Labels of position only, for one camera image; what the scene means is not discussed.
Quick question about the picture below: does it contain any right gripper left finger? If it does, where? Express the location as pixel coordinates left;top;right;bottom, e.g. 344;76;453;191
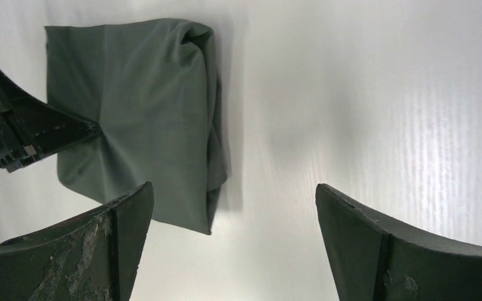
0;182;154;300

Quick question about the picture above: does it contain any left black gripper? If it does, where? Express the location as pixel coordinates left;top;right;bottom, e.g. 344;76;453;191
0;69;101;172

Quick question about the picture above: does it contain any dark grey t-shirt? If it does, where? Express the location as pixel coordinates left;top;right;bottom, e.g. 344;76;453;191
45;18;227;235

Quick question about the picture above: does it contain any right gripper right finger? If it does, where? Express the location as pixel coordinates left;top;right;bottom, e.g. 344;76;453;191
316;184;482;300

